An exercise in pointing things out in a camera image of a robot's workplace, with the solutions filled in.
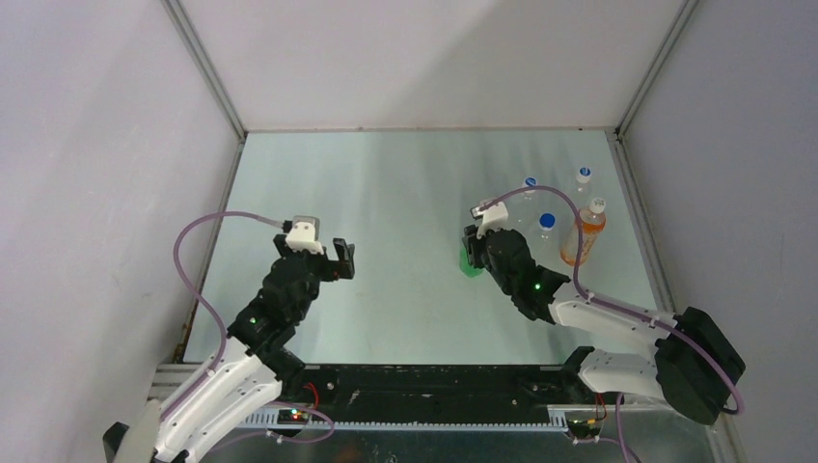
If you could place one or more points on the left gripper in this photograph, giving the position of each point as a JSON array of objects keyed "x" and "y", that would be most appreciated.
[{"x": 343, "y": 267}]

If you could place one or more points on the clear plastic bottle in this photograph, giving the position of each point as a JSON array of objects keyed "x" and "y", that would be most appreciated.
[{"x": 522, "y": 209}]

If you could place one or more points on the metal cable duct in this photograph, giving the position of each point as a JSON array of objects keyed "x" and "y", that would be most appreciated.
[{"x": 265, "y": 419}]

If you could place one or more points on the left circuit board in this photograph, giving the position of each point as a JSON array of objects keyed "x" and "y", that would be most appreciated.
[{"x": 293, "y": 417}]

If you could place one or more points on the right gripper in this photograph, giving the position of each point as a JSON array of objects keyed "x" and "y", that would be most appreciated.
[{"x": 475, "y": 244}]

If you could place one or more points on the orange drink bottle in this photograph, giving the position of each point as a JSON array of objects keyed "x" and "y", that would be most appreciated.
[{"x": 592, "y": 220}]

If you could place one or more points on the clear bottle with blue cap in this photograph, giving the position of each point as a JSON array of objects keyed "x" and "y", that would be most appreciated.
[{"x": 579, "y": 187}]

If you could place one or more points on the green plastic bottle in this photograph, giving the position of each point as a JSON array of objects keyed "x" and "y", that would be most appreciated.
[{"x": 465, "y": 267}]

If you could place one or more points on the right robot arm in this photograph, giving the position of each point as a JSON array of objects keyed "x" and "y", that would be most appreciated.
[{"x": 683, "y": 360}]

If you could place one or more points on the right circuit board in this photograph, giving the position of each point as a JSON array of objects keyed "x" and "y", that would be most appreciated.
[{"x": 583, "y": 431}]

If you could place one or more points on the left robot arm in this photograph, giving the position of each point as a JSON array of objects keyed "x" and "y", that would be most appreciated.
[{"x": 252, "y": 369}]

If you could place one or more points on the circuit board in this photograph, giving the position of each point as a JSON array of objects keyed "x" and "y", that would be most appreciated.
[
  {"x": 583, "y": 431},
  {"x": 293, "y": 417}
]

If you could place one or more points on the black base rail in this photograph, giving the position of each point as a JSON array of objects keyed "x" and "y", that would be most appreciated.
[{"x": 437, "y": 393}]

